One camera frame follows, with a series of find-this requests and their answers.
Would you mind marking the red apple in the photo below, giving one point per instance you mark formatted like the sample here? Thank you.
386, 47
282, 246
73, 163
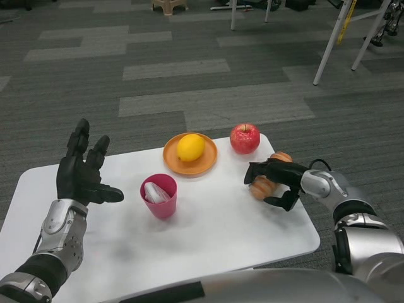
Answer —
244, 139

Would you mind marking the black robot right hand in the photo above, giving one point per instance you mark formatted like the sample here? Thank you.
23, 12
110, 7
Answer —
285, 173

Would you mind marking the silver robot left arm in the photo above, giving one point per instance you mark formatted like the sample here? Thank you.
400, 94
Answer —
60, 236

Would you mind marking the orange plate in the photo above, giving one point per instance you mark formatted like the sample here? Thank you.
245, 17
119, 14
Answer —
189, 169

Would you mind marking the yellow lemon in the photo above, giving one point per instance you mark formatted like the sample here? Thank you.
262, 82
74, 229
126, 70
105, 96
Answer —
191, 147

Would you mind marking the large white table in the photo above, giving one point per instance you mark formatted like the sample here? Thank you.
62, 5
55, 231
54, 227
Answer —
330, 47

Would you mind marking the beige plastic stool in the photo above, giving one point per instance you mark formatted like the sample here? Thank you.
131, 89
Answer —
170, 6

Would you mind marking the grey legged robot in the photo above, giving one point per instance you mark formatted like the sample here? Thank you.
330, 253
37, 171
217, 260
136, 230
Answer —
389, 22

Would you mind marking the white plastic packet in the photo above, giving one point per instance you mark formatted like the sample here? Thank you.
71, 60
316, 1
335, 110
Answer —
153, 192

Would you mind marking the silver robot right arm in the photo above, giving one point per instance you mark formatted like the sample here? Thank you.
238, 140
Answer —
318, 184

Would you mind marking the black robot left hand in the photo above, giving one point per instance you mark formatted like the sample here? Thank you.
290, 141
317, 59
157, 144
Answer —
75, 176

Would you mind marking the yellow tape measure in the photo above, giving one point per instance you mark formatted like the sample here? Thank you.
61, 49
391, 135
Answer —
345, 26

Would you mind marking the pink plastic cup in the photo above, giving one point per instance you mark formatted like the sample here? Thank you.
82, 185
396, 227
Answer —
162, 208

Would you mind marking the ridged orange bread loaf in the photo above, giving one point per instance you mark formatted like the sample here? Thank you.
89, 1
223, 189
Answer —
262, 187

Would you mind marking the black equipment case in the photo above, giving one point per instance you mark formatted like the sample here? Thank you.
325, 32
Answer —
300, 4

